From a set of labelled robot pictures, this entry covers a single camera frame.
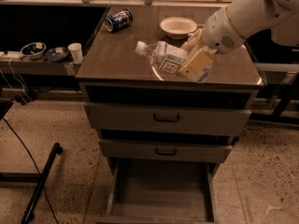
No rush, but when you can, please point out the white power strip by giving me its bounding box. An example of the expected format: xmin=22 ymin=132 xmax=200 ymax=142
xmin=0 ymin=51 xmax=22 ymax=60

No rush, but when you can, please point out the white cable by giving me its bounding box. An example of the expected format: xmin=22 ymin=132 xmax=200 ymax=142
xmin=0 ymin=59 xmax=34 ymax=105

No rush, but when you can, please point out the grey top drawer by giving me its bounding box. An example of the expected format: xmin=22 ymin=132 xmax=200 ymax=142
xmin=84 ymin=103 xmax=251 ymax=136

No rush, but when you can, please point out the grey middle drawer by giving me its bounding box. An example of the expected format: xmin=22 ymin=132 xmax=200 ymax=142
xmin=100 ymin=140 xmax=232 ymax=163

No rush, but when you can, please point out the black floor cable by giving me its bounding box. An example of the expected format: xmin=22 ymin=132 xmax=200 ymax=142
xmin=1 ymin=117 xmax=60 ymax=224

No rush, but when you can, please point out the clear plastic water bottle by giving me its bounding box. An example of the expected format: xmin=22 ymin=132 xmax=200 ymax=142
xmin=135 ymin=41 xmax=211 ymax=82

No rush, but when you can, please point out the blue soda can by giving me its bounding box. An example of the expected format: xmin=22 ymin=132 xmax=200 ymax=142
xmin=105 ymin=8 xmax=133 ymax=33

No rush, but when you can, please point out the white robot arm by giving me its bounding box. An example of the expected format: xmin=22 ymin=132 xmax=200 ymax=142
xmin=178 ymin=0 xmax=299 ymax=82

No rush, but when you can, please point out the white paper bowl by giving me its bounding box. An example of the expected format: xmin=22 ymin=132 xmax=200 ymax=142
xmin=160 ymin=17 xmax=197 ymax=40

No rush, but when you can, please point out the black stand leg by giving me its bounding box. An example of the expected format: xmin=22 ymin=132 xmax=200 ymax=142
xmin=21 ymin=143 xmax=63 ymax=224

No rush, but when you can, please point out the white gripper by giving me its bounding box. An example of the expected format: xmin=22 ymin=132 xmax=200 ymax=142
xmin=178 ymin=7 xmax=245 ymax=78

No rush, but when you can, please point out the white bowl on shelf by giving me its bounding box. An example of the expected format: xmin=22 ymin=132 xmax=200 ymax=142
xmin=21 ymin=42 xmax=46 ymax=60

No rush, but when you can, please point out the white paper cup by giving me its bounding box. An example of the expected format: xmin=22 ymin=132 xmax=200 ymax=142
xmin=68 ymin=43 xmax=83 ymax=63

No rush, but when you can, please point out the open grey bottom drawer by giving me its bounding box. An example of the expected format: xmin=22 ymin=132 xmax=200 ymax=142
xmin=96 ymin=159 xmax=218 ymax=224

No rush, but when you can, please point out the grey drawer cabinet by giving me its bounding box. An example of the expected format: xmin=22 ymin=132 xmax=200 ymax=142
xmin=75 ymin=5 xmax=264 ymax=170

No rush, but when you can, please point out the blue bowl on shelf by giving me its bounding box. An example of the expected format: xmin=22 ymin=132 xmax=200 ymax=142
xmin=45 ymin=47 xmax=69 ymax=62

